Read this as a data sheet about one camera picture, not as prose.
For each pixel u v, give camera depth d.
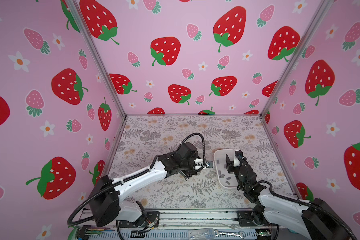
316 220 0.42
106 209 0.39
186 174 0.90
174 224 0.73
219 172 0.90
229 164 0.76
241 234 0.70
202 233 0.70
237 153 0.71
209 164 0.64
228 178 0.88
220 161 0.95
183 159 0.58
